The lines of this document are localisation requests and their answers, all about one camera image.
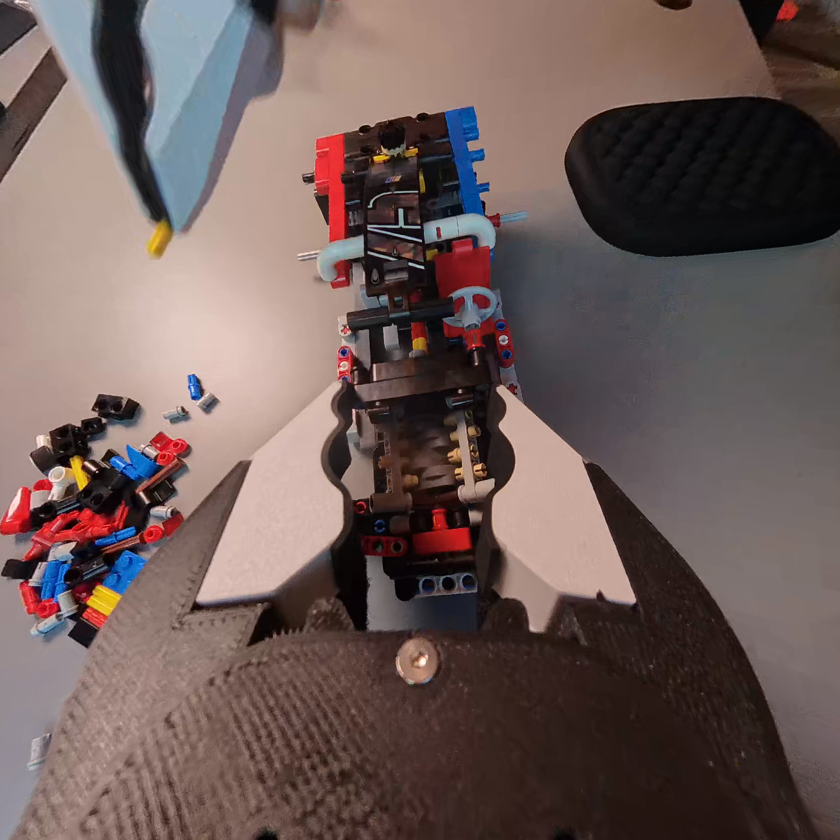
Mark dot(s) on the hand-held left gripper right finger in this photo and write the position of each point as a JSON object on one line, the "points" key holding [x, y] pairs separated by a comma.
{"points": [[558, 525]]}

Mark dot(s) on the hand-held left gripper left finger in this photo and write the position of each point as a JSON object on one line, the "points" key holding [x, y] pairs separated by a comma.
{"points": [[269, 525]]}

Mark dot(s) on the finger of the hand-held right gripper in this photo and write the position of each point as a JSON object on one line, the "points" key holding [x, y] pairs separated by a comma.
{"points": [[79, 46], [203, 85]]}

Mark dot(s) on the yellow lego piece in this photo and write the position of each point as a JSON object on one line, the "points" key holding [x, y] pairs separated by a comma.
{"points": [[159, 239]]}

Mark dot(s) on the lego car model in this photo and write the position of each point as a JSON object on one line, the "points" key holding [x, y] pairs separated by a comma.
{"points": [[394, 216]]}

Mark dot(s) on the small grey lego pin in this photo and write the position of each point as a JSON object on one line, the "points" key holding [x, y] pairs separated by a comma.
{"points": [[39, 751], [176, 413], [208, 400]]}

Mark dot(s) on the blue lego pin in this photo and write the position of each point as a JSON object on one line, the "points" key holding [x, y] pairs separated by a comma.
{"points": [[192, 386]]}

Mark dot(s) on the pile of loose lego pieces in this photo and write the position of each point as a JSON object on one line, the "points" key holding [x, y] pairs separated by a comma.
{"points": [[85, 525]]}

